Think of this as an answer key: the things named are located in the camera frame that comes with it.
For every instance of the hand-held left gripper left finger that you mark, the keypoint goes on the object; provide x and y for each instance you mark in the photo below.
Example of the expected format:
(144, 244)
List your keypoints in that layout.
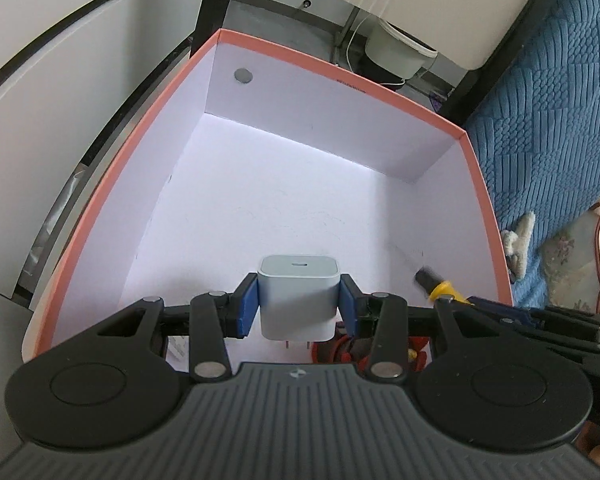
(246, 305)

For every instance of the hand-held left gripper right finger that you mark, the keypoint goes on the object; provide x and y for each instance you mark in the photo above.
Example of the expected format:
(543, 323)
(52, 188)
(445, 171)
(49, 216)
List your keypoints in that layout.
(351, 310)

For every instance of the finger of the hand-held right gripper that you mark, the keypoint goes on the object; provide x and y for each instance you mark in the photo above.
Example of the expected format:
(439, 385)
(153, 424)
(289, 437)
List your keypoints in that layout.
(555, 336)
(505, 307)

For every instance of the red figurine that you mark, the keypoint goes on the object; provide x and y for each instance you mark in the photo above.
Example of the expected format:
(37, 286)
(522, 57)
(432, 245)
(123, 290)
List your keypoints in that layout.
(342, 351)

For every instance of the white charger plug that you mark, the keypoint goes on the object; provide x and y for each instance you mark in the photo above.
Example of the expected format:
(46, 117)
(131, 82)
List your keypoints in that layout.
(297, 300)

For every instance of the pink cardboard box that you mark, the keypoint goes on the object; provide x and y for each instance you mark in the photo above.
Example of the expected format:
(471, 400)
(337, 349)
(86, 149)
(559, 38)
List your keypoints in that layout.
(280, 185)

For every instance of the white fluffy brush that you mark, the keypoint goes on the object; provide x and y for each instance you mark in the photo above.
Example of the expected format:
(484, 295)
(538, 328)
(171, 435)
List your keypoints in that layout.
(517, 245)

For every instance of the blue quilted mat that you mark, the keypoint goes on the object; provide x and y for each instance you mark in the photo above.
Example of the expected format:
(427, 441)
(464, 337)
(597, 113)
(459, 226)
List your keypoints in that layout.
(555, 85)

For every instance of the white plastic bin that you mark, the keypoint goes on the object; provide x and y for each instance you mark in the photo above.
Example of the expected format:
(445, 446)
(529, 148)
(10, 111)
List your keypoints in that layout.
(395, 52)

